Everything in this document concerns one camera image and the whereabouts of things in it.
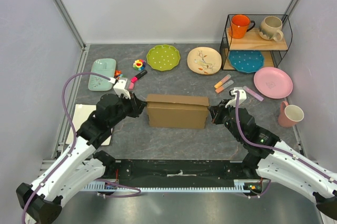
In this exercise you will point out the beige ceramic mug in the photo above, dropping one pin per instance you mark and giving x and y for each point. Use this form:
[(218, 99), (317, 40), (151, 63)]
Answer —
[(271, 29)]

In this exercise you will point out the pink round plate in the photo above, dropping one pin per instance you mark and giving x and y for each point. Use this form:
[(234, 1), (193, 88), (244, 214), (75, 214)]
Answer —
[(273, 83)]

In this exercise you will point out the cream bird pattern plate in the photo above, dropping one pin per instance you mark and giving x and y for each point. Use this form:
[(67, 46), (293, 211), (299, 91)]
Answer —
[(204, 60)]

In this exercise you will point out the black wire wooden shelf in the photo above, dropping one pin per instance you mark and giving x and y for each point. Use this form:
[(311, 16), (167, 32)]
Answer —
[(273, 50)]

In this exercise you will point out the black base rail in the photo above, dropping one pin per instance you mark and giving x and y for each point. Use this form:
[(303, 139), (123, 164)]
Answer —
[(124, 178)]

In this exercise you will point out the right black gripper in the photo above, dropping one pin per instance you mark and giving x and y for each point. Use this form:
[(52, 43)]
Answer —
[(216, 111)]

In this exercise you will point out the white square plate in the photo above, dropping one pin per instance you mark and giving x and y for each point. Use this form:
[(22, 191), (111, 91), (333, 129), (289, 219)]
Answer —
[(81, 113)]

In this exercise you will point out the green polka dot plate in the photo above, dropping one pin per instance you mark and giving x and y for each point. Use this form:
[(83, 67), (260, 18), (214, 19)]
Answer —
[(163, 57)]

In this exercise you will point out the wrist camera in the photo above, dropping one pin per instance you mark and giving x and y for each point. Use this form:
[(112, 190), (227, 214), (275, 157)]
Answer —
[(120, 87), (238, 95)]

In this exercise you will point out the rainbow smiling flower toy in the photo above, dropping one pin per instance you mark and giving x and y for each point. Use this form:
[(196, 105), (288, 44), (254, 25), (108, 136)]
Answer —
[(139, 65)]

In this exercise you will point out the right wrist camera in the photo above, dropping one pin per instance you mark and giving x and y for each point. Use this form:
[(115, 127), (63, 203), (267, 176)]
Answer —
[(238, 95)]

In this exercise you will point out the pink mug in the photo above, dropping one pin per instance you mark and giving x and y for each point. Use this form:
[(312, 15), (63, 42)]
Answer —
[(290, 115)]

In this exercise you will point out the blue polka dot plate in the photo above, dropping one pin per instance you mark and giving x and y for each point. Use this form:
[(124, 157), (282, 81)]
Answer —
[(246, 61)]

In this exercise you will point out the light teal rectangular tray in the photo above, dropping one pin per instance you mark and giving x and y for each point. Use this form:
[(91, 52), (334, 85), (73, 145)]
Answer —
[(105, 67)]

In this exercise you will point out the orange mug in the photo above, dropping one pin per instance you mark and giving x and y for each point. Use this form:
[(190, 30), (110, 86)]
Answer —
[(240, 25)]

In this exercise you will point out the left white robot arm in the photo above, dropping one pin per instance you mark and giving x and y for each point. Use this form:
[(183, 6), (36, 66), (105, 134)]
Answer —
[(82, 162)]

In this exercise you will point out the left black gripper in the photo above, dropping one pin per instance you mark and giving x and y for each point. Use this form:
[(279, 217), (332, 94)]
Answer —
[(136, 104)]

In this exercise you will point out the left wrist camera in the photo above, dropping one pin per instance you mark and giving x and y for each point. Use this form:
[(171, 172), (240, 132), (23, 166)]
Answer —
[(120, 87)]

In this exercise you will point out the brown cardboard box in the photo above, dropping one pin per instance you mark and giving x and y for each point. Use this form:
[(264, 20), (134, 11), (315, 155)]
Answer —
[(177, 111)]

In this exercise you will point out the pink black highlighter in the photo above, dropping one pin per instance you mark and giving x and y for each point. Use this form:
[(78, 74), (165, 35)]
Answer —
[(139, 76)]

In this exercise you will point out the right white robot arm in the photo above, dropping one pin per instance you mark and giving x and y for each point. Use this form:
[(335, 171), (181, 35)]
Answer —
[(271, 158)]

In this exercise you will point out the small flower keychain toy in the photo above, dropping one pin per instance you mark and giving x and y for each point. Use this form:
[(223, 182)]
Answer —
[(118, 74)]

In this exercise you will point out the pink eraser block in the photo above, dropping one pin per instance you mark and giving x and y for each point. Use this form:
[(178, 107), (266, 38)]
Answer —
[(131, 86)]

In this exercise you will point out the purple highlighter pen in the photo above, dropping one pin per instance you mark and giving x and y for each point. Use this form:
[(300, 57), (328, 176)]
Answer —
[(252, 93)]

